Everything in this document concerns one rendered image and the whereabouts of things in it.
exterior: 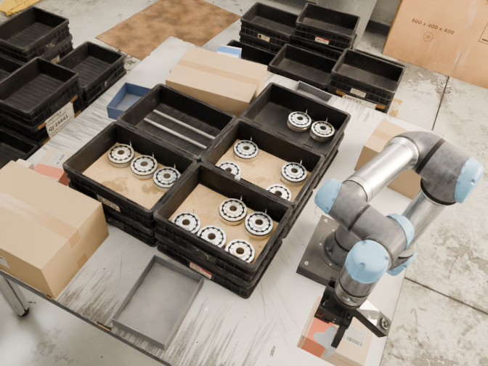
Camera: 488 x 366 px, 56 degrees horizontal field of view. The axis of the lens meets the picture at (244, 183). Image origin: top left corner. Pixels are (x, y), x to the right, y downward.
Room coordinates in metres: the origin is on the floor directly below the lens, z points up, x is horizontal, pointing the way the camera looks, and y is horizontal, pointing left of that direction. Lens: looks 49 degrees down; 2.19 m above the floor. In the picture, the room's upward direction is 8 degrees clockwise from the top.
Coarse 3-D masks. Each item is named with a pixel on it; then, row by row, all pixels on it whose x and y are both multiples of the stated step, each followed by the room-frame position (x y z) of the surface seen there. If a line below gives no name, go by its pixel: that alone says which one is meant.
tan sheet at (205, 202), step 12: (192, 192) 1.09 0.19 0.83; (204, 192) 1.10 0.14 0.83; (216, 192) 1.11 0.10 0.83; (192, 204) 1.04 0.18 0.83; (204, 204) 1.05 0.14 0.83; (216, 204) 1.05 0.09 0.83; (204, 216) 0.99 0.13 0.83; (216, 216) 1.00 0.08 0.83; (228, 228) 0.95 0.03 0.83; (240, 228) 0.96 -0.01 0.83; (228, 240) 0.90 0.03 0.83; (252, 240) 0.91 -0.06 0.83; (264, 240) 0.92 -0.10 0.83
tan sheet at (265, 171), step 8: (232, 152) 1.33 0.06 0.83; (264, 152) 1.36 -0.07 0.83; (224, 160) 1.28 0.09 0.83; (232, 160) 1.29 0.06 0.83; (256, 160) 1.31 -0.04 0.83; (264, 160) 1.31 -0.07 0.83; (272, 160) 1.32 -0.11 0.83; (280, 160) 1.33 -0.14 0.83; (240, 168) 1.25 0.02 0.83; (248, 168) 1.26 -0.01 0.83; (256, 168) 1.26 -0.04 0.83; (264, 168) 1.27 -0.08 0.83; (272, 168) 1.27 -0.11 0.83; (280, 168) 1.28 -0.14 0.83; (248, 176) 1.21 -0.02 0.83; (256, 176) 1.22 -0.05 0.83; (264, 176) 1.23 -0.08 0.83; (272, 176) 1.23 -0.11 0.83; (256, 184) 1.18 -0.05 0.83; (264, 184) 1.18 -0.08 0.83; (272, 184) 1.19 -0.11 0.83; (280, 184) 1.20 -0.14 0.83; (296, 192) 1.17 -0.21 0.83
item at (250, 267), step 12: (192, 168) 1.13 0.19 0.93; (264, 192) 1.06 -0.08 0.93; (288, 204) 1.02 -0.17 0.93; (156, 216) 0.89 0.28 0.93; (288, 216) 0.97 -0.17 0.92; (180, 228) 0.86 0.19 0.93; (276, 228) 0.91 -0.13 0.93; (192, 240) 0.83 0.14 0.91; (204, 240) 0.82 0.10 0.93; (216, 252) 0.79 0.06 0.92; (228, 252) 0.79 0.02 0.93; (264, 252) 0.81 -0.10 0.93; (240, 264) 0.76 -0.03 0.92; (252, 264) 0.76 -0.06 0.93
